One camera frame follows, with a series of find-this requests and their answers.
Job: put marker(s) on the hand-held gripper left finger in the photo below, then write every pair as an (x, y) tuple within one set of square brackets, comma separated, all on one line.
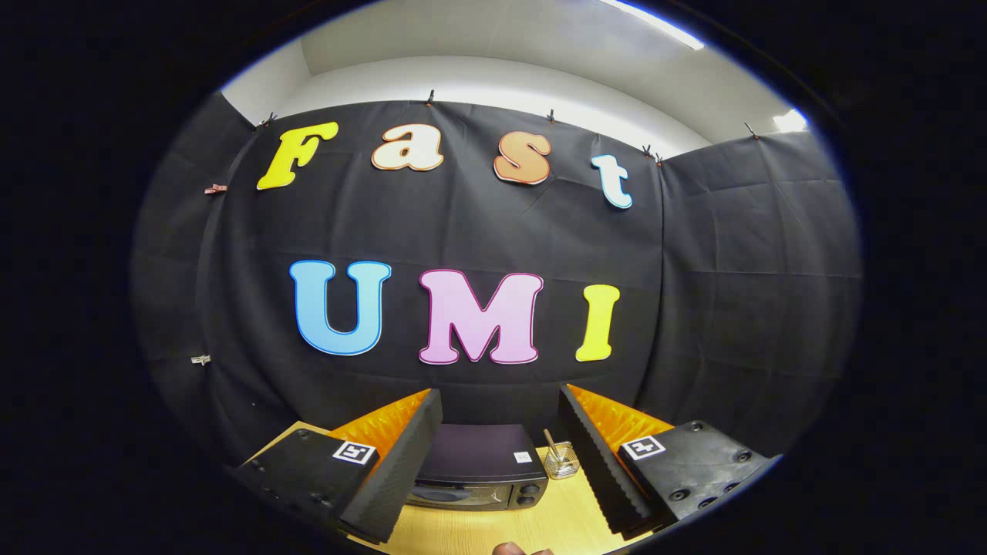
[(401, 470)]

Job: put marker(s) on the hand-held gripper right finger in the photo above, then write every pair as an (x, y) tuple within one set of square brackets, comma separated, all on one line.
[(597, 470)]

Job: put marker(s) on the black toaster oven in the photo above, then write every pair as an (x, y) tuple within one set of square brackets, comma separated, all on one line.
[(478, 462)]

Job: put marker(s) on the wooden utensil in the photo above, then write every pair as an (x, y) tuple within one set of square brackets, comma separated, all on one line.
[(551, 443)]

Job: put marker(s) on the red cloth clip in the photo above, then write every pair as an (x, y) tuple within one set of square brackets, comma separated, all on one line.
[(216, 189)]

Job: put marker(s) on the row of black cloth clips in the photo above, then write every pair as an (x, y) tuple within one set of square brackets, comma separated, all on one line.
[(430, 98)]

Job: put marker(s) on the small ceiling light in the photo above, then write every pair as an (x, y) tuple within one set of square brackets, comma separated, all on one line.
[(790, 121)]

